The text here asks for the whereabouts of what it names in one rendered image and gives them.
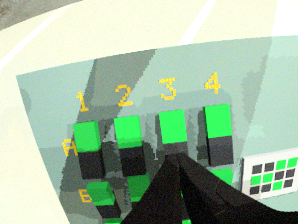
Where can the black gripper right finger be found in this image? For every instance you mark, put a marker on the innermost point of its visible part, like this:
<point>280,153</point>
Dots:
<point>210,200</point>

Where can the grey-green switch panel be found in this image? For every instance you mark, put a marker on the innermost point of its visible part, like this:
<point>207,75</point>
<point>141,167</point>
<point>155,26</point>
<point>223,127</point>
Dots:
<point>105,126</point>

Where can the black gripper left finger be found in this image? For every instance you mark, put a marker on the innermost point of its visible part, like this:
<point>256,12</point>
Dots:
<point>162,201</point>

